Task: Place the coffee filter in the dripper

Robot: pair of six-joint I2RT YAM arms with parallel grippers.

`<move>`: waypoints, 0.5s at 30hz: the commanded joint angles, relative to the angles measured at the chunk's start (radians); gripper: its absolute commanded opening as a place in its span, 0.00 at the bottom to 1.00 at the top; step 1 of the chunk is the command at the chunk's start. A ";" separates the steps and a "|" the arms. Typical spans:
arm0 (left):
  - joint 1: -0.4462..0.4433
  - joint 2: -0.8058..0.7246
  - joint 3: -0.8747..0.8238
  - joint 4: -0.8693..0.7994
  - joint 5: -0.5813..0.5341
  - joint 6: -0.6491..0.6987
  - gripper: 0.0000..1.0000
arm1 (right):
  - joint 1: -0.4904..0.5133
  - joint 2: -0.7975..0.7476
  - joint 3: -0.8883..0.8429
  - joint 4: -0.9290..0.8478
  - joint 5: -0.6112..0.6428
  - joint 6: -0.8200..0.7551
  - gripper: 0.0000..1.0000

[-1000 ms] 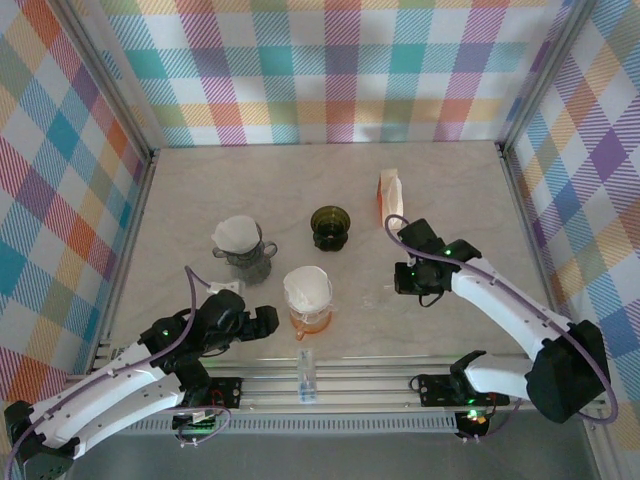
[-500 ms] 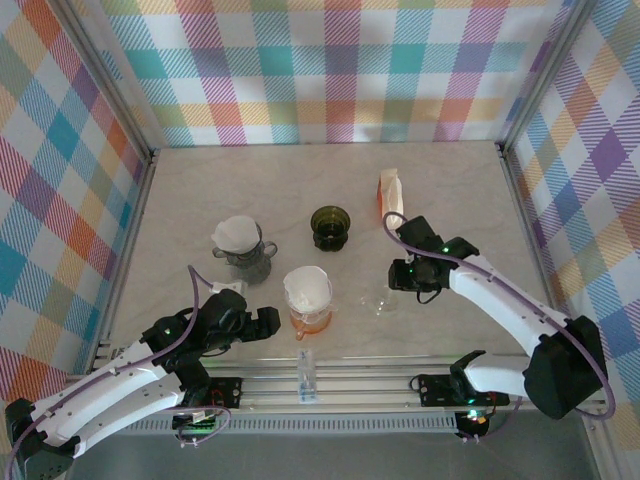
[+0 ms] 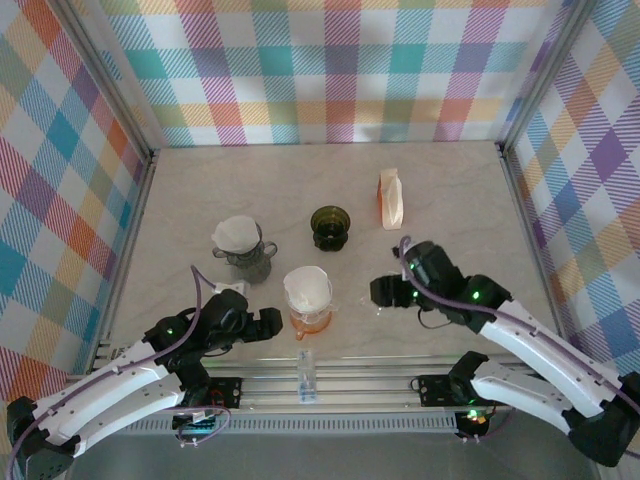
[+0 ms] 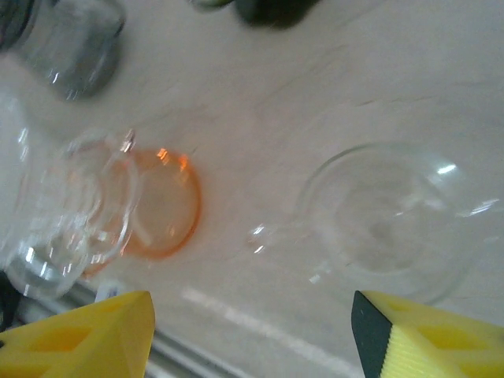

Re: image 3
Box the white paper coffee filter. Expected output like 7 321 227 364
283 266 331 312
213 213 264 254

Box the green plastic coffee dripper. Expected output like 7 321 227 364
309 203 351 253

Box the grey plastic coffee dripper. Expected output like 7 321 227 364
212 234 279 285

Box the paper pack of coffee filters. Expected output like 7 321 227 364
375 168 406 231

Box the orange transparent cup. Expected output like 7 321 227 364
291 309 334 342

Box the small controller board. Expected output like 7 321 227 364
457 407 491 441
172 410 221 437

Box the thin black cable loop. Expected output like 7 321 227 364
417 305 452 330

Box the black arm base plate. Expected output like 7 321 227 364
416 373 511 407
207 377 245 410

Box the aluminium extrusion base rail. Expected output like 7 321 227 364
97 339 566 412

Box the thin purple cable loop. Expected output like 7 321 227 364
462 404 516 445
172 405 232 450

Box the aluminium side rail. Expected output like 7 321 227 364
94 147 162 354
497 144 564 321

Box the grey slotted cable duct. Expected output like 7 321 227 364
119 416 461 437

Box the aluminium frame post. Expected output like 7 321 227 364
53 0 160 157
494 0 597 151

